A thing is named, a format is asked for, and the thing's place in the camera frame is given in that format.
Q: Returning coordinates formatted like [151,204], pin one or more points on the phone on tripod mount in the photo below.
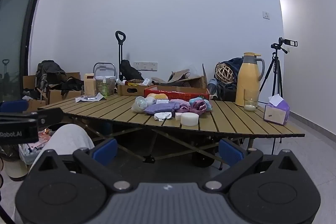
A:
[288,42]

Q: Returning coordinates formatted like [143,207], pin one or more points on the dark framed glass door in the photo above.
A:
[13,29]

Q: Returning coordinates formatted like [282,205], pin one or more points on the small brown cardboard box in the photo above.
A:
[131,89]

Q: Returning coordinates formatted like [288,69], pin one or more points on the large brown cardboard box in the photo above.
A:
[194,82]

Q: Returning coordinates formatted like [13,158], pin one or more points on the white sock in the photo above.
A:
[162,116]

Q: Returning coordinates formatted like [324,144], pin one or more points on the black cart wheel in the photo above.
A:
[202,160]

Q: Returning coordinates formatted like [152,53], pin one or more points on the clear flat plastic packet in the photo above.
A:
[89,98]

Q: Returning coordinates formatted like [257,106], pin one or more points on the brown cardboard boxes stack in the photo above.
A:
[56,98]

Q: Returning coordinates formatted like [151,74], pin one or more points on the black camera tripod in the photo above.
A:
[274,69]

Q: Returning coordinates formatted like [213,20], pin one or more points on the white fluffy ball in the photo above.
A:
[150,101]

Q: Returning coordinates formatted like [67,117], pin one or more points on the pink satin cloth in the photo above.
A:
[191,108]

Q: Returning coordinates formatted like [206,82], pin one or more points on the person's leg in grey pants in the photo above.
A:
[68,138]

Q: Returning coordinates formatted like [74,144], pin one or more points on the wooden slat folding table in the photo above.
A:
[236,121]

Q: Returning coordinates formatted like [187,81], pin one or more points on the blue-capped water bottle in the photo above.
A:
[212,87]

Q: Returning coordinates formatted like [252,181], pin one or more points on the clear glass cup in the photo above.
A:
[250,103]

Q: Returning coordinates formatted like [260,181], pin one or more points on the dark blue cloth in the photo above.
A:
[237,66]

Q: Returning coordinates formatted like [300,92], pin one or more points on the yellow thermos jug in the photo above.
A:
[246,82]

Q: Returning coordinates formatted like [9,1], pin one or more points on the white wall switch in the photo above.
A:
[266,14]

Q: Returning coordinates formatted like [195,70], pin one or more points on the dark olive backpack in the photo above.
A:
[50,73]

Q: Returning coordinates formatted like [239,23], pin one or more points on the white labelled plastic bottle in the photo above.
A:
[146,81]

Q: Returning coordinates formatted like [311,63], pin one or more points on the blue plastic object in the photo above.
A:
[206,103]

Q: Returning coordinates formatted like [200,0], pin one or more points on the white wall outlet strip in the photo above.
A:
[145,65]

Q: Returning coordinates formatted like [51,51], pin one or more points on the small white flat box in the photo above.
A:
[162,101]

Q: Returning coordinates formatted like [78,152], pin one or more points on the black backpack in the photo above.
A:
[130,70]

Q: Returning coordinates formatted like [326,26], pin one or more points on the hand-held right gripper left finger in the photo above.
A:
[105,151]

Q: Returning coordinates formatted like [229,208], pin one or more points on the red-orange cardboard box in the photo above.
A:
[176,95]

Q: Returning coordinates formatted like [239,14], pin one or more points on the yellow orange plush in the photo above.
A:
[157,96]

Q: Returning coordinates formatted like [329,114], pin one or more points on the pink small sponge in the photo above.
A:
[178,116]

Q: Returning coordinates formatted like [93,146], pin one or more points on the green spray bottle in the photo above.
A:
[105,88]

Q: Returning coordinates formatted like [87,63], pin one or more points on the woven rattan ball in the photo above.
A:
[224,73]

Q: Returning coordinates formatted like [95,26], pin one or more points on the purple tissue pack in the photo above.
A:
[275,113]

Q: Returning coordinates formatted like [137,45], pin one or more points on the black cloth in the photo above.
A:
[73,84]

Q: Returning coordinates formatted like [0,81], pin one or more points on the waste bin with plastic liner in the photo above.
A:
[15,169]

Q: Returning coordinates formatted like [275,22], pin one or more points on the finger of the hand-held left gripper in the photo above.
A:
[51,117]
[13,106]

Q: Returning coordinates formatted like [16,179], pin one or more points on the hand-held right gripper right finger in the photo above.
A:
[231,151]

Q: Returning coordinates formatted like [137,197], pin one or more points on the purple soft pouch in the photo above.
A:
[160,108]

